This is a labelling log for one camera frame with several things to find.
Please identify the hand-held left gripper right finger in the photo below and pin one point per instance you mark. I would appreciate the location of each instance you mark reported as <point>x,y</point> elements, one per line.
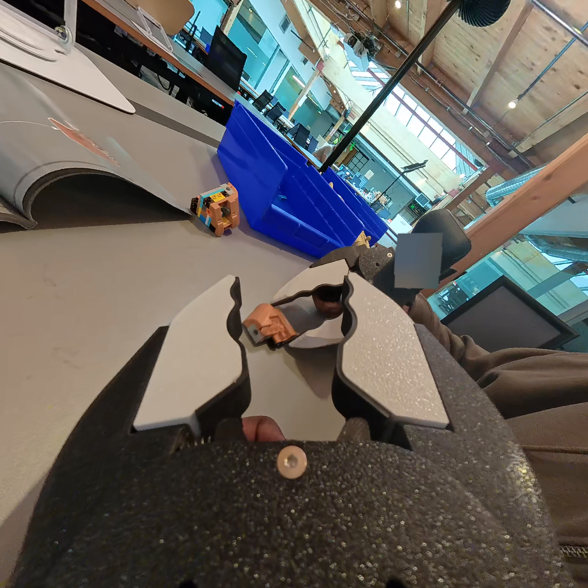
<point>390,363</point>

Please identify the person's brown jacket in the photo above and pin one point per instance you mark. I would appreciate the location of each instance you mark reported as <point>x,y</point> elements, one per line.
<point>560,459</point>

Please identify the plywood chair back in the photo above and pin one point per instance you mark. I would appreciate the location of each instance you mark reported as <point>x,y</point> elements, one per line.
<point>170,13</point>

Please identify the blue plastic bin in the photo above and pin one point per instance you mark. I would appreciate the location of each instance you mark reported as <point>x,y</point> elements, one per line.
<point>358,216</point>
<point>248,174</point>

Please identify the white stand with flat base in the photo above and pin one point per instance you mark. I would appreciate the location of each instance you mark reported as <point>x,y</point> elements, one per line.
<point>82,78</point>

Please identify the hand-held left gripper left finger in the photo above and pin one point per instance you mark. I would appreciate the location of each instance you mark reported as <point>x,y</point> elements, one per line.
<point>193,363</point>

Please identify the brown brick assembly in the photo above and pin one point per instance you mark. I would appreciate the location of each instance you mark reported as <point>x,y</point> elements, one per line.
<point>271,326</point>

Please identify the silver air duct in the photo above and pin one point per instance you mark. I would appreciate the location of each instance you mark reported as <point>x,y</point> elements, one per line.
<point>510,188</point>

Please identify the brown toy brick vehicle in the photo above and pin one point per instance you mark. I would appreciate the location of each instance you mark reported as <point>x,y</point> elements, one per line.
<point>216,209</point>

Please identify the person's right hand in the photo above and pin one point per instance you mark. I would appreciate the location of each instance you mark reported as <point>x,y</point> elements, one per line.
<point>328,307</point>

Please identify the open grey booklet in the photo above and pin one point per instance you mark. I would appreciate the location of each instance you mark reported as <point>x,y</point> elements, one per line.
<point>69,147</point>

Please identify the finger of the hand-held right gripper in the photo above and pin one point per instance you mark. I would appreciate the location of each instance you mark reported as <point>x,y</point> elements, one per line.
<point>321,337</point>
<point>307,278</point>

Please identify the long brown-edged table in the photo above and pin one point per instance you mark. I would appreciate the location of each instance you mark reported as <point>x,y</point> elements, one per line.
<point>193,73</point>

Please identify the tan brick figure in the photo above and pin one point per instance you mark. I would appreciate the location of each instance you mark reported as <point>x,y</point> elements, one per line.
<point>363,240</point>

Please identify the black round ribbed lamp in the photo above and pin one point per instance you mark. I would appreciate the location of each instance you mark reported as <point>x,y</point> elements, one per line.
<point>482,11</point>

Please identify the dark framed screen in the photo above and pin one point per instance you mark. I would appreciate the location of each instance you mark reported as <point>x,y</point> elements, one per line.
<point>505,317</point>

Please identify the black boom pole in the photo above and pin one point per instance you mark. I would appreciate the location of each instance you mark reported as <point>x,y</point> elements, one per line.
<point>390,78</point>

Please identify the wooden post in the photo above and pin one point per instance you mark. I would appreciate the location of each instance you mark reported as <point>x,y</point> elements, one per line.
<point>528,197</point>

